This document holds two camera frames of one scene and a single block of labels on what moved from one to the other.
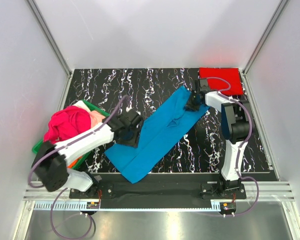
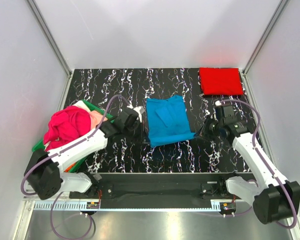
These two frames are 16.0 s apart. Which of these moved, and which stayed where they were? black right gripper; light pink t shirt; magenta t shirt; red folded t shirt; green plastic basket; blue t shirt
Moved: black right gripper; blue t shirt
Stayed: light pink t shirt; red folded t shirt; magenta t shirt; green plastic basket
